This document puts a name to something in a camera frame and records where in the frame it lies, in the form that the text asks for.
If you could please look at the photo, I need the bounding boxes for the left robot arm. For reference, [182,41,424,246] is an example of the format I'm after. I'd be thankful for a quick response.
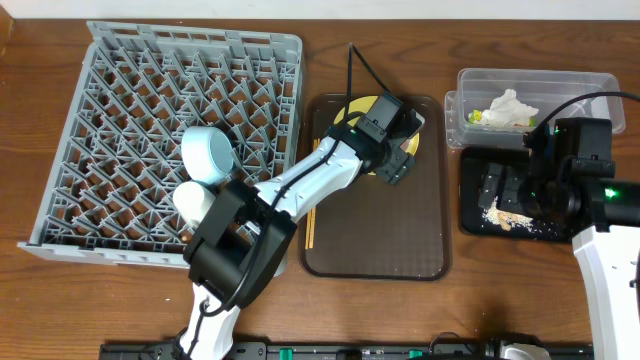
[174,126,416,359]

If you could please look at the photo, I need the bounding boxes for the yellow round plate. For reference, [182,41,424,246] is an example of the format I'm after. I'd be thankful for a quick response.
[327,95,411,179]

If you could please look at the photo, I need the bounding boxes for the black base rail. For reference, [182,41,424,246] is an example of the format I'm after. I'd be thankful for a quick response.
[98,340,596,360]

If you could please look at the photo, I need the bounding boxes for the white pink bowl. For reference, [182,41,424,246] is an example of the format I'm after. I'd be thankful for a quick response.
[397,109,425,155]

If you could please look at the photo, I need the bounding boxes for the light blue bowl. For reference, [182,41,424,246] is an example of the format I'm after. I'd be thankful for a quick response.
[181,126,234,185]

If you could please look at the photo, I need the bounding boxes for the grey plastic dish rack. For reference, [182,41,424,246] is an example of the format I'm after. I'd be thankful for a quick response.
[21,21,304,268]

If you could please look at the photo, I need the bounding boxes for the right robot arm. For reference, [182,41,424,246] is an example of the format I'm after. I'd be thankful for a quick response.
[476,117,639,359]

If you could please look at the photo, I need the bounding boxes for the clear plastic bin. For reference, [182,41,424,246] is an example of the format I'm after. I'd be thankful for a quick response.
[444,68,620,149]

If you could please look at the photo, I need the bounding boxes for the dark brown serving tray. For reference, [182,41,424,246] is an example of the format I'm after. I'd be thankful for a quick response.
[299,95,451,281]

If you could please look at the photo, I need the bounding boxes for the small white cup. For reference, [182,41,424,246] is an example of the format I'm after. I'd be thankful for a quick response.
[173,181,216,228]

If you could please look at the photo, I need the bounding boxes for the green snack wrapper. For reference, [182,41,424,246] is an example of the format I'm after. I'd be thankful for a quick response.
[468,110,535,127]

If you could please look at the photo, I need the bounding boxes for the white napkin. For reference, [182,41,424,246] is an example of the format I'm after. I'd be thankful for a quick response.
[479,89,539,127]

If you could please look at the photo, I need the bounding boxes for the black waste tray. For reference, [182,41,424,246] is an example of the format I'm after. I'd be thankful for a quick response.
[459,147,570,243]

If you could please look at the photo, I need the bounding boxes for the spilled rice leftovers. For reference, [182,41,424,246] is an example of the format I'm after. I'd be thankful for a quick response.
[480,197,560,239]

